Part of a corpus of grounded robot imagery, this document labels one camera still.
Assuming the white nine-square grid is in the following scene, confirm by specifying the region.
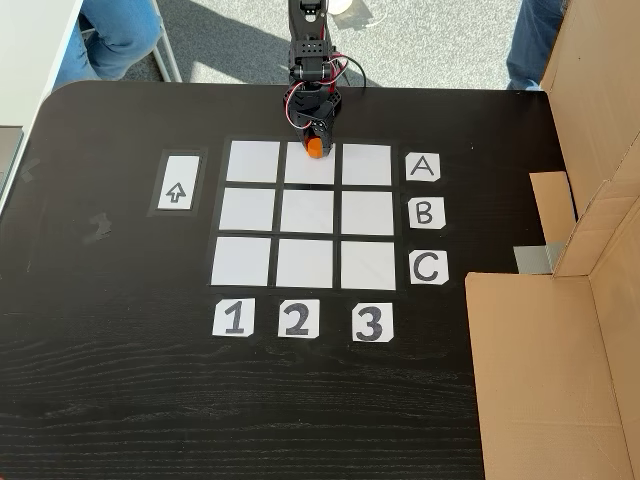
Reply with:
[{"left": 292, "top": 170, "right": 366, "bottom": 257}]
[{"left": 209, "top": 139, "right": 399, "bottom": 293}]

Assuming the paper sheet letter A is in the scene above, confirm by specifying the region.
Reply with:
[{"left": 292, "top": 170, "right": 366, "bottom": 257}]
[{"left": 404, "top": 152, "right": 443, "bottom": 183}]

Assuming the paper sheet letter B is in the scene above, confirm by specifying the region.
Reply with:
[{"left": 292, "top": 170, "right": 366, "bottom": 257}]
[{"left": 407, "top": 196, "right": 448, "bottom": 231}]

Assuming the white arrow paper sheet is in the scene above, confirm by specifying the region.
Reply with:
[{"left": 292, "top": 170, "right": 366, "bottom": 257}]
[{"left": 156, "top": 154, "right": 202, "bottom": 212}]

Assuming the paper sheet letter C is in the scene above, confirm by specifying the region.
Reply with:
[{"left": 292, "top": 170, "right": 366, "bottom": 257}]
[{"left": 409, "top": 249, "right": 450, "bottom": 286}]

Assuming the paper sheet number 2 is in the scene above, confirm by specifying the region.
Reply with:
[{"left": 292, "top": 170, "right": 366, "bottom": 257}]
[{"left": 277, "top": 299, "right": 322, "bottom": 340}]

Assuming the paper sheet number 1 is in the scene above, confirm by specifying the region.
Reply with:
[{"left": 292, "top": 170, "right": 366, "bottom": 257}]
[{"left": 211, "top": 297, "right": 256, "bottom": 338}]

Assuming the paper sheet number 3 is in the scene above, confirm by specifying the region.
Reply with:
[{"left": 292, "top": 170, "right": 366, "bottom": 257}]
[{"left": 351, "top": 301, "right": 395, "bottom": 344}]

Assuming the seated person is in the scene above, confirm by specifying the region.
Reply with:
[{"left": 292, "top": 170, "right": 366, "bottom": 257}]
[{"left": 52, "top": 0, "right": 164, "bottom": 92}]

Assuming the standing person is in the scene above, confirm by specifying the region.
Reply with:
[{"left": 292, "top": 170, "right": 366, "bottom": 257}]
[{"left": 505, "top": 0, "right": 571, "bottom": 92}]

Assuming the transparent tape patch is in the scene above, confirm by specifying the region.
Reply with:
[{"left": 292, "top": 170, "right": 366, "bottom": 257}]
[
  {"left": 82, "top": 212, "right": 114, "bottom": 246},
  {"left": 19, "top": 157, "right": 44, "bottom": 184}
]

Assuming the brown cardboard box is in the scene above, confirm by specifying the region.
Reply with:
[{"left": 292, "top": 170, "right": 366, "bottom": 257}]
[
  {"left": 528, "top": 0, "right": 640, "bottom": 247},
  {"left": 464, "top": 179, "right": 640, "bottom": 480}
]

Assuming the white table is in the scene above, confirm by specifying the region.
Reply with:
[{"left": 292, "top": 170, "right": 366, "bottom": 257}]
[{"left": 0, "top": 0, "right": 84, "bottom": 216}]

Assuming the black cable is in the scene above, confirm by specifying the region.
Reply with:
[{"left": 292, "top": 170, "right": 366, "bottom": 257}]
[{"left": 333, "top": 54, "right": 368, "bottom": 90}]

